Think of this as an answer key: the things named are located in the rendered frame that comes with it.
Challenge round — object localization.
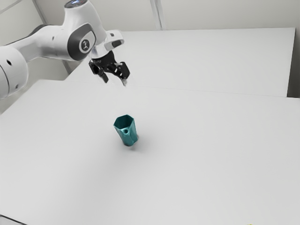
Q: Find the teal faceted mug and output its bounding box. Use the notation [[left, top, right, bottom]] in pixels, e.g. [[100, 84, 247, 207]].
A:
[[113, 114, 137, 148]]

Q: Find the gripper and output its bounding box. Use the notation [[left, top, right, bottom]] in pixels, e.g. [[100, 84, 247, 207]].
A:
[[88, 52, 131, 87]]

